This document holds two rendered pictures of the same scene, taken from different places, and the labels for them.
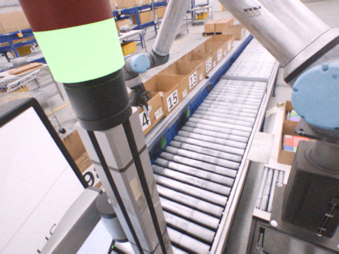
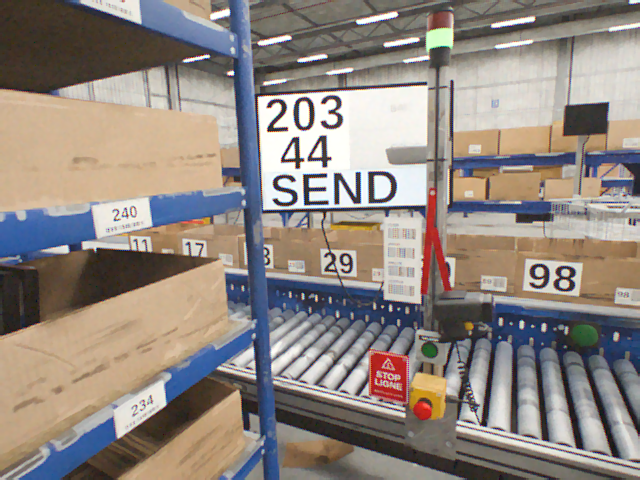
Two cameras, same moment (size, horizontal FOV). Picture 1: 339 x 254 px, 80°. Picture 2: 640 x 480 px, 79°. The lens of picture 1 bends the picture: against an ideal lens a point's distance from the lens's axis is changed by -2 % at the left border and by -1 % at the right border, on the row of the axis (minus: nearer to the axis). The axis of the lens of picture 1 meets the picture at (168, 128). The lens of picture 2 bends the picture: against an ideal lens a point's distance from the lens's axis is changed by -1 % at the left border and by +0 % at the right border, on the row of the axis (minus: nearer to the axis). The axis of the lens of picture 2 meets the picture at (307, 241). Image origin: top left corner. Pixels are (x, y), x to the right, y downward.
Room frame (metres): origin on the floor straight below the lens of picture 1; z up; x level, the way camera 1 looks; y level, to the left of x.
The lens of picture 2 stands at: (-0.22, -0.78, 1.37)
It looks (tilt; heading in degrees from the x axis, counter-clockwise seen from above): 11 degrees down; 84
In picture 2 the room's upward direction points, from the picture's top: 3 degrees counter-clockwise
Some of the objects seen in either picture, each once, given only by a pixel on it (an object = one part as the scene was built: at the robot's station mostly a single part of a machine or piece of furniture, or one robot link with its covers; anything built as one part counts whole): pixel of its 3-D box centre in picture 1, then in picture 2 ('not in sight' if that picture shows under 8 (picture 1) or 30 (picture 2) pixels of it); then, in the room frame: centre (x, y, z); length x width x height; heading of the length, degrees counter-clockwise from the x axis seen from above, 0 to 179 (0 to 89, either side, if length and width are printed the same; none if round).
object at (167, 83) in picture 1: (160, 93); not in sight; (1.50, 0.02, 0.96); 0.39 x 0.29 x 0.17; 146
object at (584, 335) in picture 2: not in sight; (584, 335); (0.74, 0.27, 0.81); 0.07 x 0.01 x 0.07; 146
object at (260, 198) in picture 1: (262, 186); not in sight; (0.66, -0.43, 0.74); 0.28 x 0.02 x 0.02; 146
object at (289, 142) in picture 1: (295, 145); not in sight; (0.86, -0.72, 0.79); 0.19 x 0.14 x 0.02; 150
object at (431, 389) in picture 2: not in sight; (444, 401); (0.15, -0.02, 0.84); 0.15 x 0.09 x 0.07; 146
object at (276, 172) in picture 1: (273, 190); not in sight; (0.63, -0.47, 0.74); 0.28 x 0.02 x 0.02; 146
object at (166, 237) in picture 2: not in sight; (172, 241); (-0.78, 1.54, 0.96); 0.39 x 0.29 x 0.17; 147
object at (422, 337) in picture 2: not in sight; (430, 347); (0.13, 0.02, 0.95); 0.07 x 0.03 x 0.07; 146
